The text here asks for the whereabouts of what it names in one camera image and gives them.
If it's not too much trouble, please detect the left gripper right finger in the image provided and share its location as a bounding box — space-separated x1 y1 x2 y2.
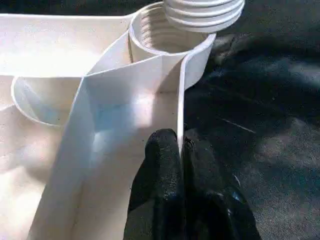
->
179 135 263 240

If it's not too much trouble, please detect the black mat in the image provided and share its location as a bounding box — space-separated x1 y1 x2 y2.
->
0 0 320 240

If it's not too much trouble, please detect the white plastic table top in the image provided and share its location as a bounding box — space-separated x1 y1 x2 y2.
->
0 1 218 240

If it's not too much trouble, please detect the white plastic table leg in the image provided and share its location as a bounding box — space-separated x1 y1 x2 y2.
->
163 0 246 34

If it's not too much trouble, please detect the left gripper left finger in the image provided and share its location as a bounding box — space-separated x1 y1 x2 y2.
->
126 128 188 240

